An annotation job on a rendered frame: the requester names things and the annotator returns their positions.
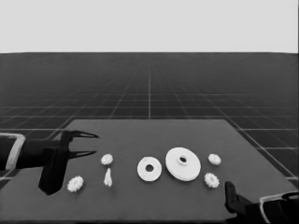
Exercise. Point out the small white gear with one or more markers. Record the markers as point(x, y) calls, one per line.
point(211, 159)
point(104, 159)
point(208, 180)

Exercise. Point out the large thick white disc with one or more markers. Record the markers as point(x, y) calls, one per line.
point(174, 169)

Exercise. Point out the small white T-shaped piece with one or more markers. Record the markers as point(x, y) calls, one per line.
point(108, 180)

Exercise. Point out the white round carrier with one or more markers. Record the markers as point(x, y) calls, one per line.
point(155, 175)

